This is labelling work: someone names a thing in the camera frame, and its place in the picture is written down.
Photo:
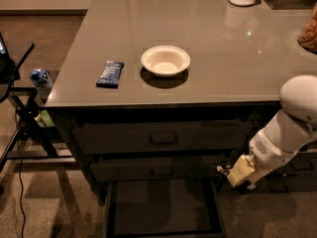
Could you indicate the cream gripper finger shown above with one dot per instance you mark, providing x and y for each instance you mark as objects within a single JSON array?
[{"x": 241, "y": 170}]

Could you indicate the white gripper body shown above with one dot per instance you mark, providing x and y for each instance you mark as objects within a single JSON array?
[{"x": 264, "y": 156}]

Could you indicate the black chocolate rxbar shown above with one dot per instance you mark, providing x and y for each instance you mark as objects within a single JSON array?
[{"x": 224, "y": 171}]

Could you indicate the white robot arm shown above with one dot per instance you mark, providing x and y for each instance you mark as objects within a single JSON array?
[{"x": 290, "y": 129}]

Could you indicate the bottom right drawer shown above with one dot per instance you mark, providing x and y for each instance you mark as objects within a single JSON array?
[{"x": 275, "y": 185}]

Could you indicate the middle right drawer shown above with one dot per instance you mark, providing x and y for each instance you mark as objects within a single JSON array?
[{"x": 300, "y": 164}]

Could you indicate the middle left drawer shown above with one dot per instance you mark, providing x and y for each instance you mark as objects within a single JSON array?
[{"x": 158, "y": 168}]

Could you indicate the top left drawer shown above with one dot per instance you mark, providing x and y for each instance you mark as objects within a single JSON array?
[{"x": 161, "y": 136}]

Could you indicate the blue rxbar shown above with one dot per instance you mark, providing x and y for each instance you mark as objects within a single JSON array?
[{"x": 110, "y": 75}]

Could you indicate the jar of nuts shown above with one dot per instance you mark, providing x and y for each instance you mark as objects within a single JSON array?
[{"x": 308, "y": 36}]

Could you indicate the white bowl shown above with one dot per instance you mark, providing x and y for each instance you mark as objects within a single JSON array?
[{"x": 165, "y": 61}]

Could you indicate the green packet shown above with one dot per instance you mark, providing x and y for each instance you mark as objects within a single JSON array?
[{"x": 44, "y": 119}]

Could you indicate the black side stand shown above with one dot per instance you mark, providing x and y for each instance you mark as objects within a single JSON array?
[{"x": 30, "y": 140}]

